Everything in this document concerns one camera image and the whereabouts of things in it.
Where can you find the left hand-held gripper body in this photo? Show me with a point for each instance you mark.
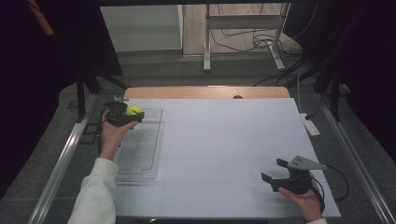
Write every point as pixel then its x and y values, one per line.
pixel 116 115

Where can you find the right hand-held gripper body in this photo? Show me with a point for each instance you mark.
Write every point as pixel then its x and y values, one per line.
pixel 295 184

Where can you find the yellow tennis ball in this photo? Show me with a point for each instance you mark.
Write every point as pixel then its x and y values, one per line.
pixel 134 109

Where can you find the clear plastic container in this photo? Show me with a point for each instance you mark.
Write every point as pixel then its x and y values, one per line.
pixel 143 146

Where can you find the person's right hand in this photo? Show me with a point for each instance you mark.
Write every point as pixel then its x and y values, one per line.
pixel 306 202

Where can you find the person's left hand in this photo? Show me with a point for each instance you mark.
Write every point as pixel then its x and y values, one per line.
pixel 110 137

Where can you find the black stand legs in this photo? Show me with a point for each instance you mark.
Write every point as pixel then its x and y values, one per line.
pixel 81 99

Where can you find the person's right white sleeve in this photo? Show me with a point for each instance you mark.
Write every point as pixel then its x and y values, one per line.
pixel 319 221

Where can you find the person's white sleeve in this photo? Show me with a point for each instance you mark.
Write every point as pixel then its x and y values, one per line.
pixel 319 221
pixel 95 193

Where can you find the white power strip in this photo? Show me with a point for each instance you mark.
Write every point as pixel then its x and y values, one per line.
pixel 310 126

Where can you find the wooden table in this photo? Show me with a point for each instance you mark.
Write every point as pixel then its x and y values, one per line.
pixel 186 92

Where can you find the white table cover board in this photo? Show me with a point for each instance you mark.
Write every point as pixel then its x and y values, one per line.
pixel 218 140

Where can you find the person's left white sleeve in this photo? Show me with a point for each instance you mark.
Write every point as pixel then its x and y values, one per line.
pixel 95 193

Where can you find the dark curtain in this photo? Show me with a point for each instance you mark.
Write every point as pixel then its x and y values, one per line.
pixel 367 62
pixel 37 77

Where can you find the white cabinet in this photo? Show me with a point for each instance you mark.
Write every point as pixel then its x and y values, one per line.
pixel 140 28

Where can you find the black floor frame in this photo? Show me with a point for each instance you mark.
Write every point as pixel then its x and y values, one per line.
pixel 88 133

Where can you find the aluminium rail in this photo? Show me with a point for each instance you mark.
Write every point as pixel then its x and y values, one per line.
pixel 355 161
pixel 59 168

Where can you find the grey metal desk frame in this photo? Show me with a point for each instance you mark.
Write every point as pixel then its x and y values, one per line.
pixel 207 37

